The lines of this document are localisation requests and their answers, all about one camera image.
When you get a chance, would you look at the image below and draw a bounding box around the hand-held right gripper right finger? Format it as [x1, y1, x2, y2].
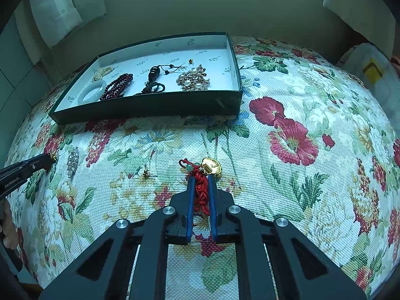
[208, 175, 368, 300]

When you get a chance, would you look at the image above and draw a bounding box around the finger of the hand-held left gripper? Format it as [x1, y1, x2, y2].
[19, 154, 53, 175]

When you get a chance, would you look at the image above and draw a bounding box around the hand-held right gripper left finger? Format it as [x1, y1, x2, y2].
[37, 175, 196, 300]

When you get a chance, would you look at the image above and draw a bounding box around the red knot gold charm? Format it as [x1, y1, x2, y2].
[179, 157, 223, 218]

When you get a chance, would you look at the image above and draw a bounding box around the pale jade bangle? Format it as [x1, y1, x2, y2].
[77, 80, 108, 103]

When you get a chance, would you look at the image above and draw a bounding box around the green shallow cardboard box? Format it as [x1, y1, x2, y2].
[48, 32, 243, 125]

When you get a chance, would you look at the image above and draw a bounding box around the dark red bead bracelet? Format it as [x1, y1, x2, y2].
[99, 73, 134, 101]

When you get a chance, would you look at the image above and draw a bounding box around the white pearl bracelet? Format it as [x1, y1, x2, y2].
[92, 65, 113, 81]

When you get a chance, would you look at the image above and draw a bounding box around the pearl cluster brooch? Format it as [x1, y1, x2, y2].
[176, 64, 209, 92]

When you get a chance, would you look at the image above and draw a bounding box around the dark pendant cord necklace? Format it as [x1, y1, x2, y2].
[134, 64, 185, 96]

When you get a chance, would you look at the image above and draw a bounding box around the person's left hand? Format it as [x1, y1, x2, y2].
[0, 198, 17, 248]

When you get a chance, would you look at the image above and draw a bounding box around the silver rhinestone brooch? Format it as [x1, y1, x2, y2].
[66, 147, 79, 173]

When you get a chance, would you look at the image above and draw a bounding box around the pale panelled wardrobe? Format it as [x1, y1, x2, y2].
[0, 15, 52, 108]

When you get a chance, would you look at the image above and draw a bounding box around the pale green curtain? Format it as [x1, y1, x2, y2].
[323, 0, 397, 57]
[28, 0, 107, 49]

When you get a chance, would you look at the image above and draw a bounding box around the white pillow yellow pattern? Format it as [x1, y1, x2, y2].
[336, 43, 400, 126]

